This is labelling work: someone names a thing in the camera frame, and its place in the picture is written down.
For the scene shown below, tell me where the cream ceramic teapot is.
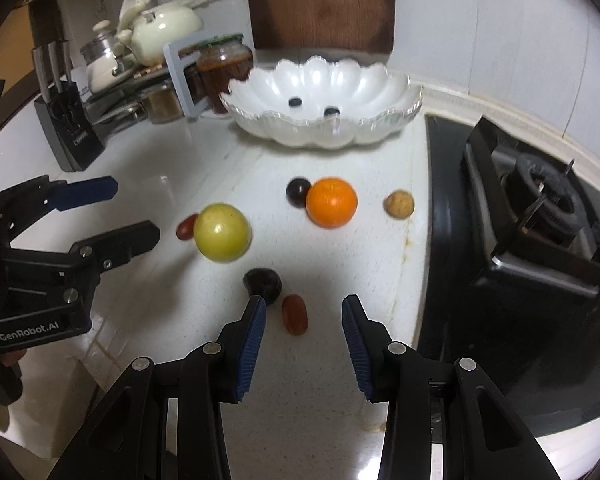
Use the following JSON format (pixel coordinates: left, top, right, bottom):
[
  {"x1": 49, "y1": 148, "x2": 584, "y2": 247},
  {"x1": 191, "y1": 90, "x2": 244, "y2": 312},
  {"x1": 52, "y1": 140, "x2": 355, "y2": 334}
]
[{"x1": 117, "y1": 1, "x2": 204, "y2": 67}]

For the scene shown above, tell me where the steel-handled knife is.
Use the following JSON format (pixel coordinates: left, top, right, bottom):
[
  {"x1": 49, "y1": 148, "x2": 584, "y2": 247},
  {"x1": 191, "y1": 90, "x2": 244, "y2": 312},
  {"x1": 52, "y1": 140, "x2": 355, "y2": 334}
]
[
  {"x1": 32, "y1": 46, "x2": 52, "y2": 103},
  {"x1": 47, "y1": 42, "x2": 64, "y2": 96},
  {"x1": 60, "y1": 40, "x2": 75, "y2": 86}
]

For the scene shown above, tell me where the orange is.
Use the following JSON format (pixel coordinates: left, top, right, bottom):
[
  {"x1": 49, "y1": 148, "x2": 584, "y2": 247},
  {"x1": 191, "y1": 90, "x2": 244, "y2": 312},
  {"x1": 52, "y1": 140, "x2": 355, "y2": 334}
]
[{"x1": 305, "y1": 177, "x2": 358, "y2": 230}]

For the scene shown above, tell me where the yellow-green apple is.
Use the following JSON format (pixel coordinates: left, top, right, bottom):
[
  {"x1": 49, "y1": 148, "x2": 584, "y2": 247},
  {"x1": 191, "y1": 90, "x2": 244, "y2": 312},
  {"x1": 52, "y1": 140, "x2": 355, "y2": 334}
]
[{"x1": 193, "y1": 203, "x2": 253, "y2": 263}]

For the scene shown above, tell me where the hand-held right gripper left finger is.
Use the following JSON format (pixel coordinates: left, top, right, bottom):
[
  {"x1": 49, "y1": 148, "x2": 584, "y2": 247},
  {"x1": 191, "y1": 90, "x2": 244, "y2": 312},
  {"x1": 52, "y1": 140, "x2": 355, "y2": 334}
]
[{"x1": 47, "y1": 295, "x2": 268, "y2": 480}]

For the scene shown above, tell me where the black stove pan support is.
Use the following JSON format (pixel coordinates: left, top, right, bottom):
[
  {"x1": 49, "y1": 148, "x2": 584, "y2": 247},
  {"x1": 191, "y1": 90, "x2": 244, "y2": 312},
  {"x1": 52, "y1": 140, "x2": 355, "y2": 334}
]
[{"x1": 462, "y1": 116, "x2": 600, "y2": 301}]

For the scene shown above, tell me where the round stove burner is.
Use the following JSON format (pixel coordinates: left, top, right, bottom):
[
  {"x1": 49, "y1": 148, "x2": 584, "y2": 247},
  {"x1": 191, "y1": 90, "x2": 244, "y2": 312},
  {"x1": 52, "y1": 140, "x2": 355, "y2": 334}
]
[{"x1": 512, "y1": 154, "x2": 588, "y2": 236}]

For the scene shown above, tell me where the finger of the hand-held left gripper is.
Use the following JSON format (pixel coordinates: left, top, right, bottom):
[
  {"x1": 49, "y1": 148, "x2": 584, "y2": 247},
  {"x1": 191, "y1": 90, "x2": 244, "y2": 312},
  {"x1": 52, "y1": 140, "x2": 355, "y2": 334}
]
[
  {"x1": 0, "y1": 176, "x2": 118, "y2": 261},
  {"x1": 5, "y1": 220, "x2": 161, "y2": 311}
]

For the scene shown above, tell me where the black knife block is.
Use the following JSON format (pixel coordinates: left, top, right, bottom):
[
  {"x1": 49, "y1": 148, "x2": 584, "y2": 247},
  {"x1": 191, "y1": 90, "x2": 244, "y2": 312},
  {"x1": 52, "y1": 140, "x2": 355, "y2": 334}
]
[{"x1": 33, "y1": 80, "x2": 105, "y2": 173}]

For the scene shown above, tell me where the red date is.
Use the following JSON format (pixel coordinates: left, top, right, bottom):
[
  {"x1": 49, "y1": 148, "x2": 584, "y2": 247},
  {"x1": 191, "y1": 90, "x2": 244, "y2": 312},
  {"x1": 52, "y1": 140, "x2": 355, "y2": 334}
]
[
  {"x1": 281, "y1": 294, "x2": 308, "y2": 337},
  {"x1": 175, "y1": 213, "x2": 200, "y2": 242}
]

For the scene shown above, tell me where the metal dish rack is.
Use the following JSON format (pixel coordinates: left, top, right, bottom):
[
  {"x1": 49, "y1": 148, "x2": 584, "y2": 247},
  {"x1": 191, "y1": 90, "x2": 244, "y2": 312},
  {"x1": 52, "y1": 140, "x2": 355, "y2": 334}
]
[{"x1": 82, "y1": 67, "x2": 181, "y2": 128}]

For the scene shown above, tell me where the person's left hand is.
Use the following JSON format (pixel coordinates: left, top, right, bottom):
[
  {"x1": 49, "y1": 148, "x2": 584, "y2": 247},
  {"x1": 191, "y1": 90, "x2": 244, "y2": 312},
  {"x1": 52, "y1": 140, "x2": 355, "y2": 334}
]
[{"x1": 0, "y1": 349, "x2": 29, "y2": 370}]

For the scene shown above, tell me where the brown walnut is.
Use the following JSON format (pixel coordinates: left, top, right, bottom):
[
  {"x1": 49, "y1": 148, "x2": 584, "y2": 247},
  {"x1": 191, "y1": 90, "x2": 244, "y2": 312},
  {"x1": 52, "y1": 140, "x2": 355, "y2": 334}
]
[{"x1": 384, "y1": 189, "x2": 415, "y2": 220}]

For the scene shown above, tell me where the black gas stove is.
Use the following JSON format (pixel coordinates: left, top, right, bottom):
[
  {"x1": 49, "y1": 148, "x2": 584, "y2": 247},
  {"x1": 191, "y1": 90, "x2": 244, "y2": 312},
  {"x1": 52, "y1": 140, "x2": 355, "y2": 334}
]
[{"x1": 425, "y1": 114, "x2": 600, "y2": 436}]

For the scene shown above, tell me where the small white teapot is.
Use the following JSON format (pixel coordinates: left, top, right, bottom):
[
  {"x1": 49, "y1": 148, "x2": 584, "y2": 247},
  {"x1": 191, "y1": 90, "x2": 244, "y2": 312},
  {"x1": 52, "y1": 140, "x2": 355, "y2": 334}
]
[{"x1": 85, "y1": 52, "x2": 131, "y2": 93}]

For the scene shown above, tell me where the small brown spice jar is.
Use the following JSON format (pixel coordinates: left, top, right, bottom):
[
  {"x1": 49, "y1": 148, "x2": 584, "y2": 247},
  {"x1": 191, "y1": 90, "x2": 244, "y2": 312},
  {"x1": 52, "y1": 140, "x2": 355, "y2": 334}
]
[{"x1": 147, "y1": 85, "x2": 183, "y2": 125}]

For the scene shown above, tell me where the brown wooden cutting board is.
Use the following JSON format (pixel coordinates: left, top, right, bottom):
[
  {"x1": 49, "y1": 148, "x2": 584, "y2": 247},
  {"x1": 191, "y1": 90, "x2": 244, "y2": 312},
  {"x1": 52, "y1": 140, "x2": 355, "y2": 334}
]
[{"x1": 243, "y1": 0, "x2": 397, "y2": 56}]

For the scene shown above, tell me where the white scalloped bowl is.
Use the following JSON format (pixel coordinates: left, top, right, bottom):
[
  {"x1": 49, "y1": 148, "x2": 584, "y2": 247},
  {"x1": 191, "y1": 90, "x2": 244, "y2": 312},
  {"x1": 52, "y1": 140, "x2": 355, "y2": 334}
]
[{"x1": 219, "y1": 56, "x2": 425, "y2": 150}]

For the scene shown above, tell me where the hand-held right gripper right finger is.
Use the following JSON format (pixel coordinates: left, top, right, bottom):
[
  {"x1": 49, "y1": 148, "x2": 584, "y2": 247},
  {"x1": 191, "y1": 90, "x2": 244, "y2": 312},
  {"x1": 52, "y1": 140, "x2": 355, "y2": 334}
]
[{"x1": 341, "y1": 294, "x2": 563, "y2": 480}]

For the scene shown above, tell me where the glass jar with green lid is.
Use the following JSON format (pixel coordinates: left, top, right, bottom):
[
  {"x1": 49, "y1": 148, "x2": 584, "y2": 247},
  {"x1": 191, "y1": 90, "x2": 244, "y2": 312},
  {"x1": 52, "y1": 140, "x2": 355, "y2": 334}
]
[{"x1": 196, "y1": 34, "x2": 254, "y2": 113}]

